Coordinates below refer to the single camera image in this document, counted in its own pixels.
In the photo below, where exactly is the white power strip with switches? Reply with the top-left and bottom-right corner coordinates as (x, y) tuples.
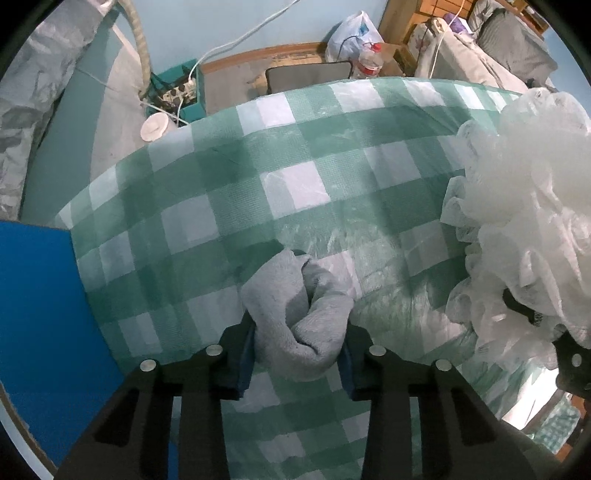
(159, 78), (197, 104)

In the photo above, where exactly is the blue cardboard box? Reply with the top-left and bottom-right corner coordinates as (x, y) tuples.
(0, 219), (178, 480)

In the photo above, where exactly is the grey bed sheet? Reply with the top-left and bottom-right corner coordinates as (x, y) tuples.
(413, 18), (529, 95)

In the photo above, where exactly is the green white checkered tablecloth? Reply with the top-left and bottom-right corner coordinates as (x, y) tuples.
(55, 76), (591, 480)

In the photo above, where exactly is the long white cable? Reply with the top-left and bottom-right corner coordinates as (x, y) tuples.
(173, 0), (301, 116)

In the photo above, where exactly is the white blue shopping bag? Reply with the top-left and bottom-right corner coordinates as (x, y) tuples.
(325, 10), (384, 63)

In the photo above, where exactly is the teal plastic basket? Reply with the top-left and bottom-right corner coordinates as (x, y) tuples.
(147, 58), (206, 125)

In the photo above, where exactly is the grey pillow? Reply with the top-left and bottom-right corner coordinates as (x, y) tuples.
(475, 0), (559, 81)

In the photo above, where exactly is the white round appliance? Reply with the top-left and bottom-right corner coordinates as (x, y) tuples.
(140, 112), (178, 141)

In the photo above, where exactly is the wooden headboard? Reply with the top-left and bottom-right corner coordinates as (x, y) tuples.
(379, 0), (478, 51)

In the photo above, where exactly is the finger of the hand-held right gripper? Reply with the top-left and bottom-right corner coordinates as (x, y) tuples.
(553, 330), (591, 398)
(502, 288), (546, 326)

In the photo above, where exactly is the rope wrapped hoop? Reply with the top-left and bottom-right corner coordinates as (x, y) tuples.
(108, 0), (153, 97)

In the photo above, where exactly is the clear plastic bottle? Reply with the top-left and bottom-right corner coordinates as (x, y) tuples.
(358, 42), (385, 80)

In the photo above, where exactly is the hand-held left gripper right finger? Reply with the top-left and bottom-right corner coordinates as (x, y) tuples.
(337, 320), (566, 480)

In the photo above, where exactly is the white mesh bath loofah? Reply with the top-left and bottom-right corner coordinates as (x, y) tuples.
(438, 88), (591, 370)

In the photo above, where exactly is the purple pouch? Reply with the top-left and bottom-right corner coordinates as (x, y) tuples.
(443, 13), (472, 35)

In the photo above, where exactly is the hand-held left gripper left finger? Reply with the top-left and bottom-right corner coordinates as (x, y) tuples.
(55, 311), (257, 480)

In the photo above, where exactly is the grey sock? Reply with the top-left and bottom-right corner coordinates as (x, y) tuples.
(240, 249), (356, 381)

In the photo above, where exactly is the grey floor cushion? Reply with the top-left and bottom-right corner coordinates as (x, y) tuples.
(264, 60), (354, 97)

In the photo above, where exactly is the thin white charger cable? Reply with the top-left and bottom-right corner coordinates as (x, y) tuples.
(427, 0), (467, 79)

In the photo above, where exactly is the silver foil curtain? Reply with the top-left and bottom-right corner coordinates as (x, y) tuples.
(0, 0), (112, 222)

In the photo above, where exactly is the brown cardboard box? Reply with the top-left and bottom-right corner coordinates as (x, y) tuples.
(381, 42), (409, 77)

